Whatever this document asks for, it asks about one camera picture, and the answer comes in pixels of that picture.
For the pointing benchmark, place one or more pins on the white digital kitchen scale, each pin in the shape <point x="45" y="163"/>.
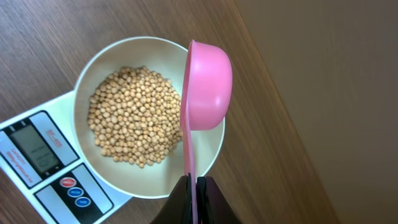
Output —
<point x="40" y="156"/>

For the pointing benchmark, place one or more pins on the soybeans in bowl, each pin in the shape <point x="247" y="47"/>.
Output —
<point x="135" y="116"/>

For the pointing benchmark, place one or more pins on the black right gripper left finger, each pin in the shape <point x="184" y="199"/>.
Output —
<point x="178" y="207"/>

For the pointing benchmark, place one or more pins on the white bowl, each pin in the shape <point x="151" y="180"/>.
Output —
<point x="156" y="181"/>

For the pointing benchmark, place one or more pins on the pink plastic scoop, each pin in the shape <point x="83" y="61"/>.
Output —
<point x="207" y="86"/>

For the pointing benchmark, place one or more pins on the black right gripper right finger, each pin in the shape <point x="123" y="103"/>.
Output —
<point x="213" y="208"/>

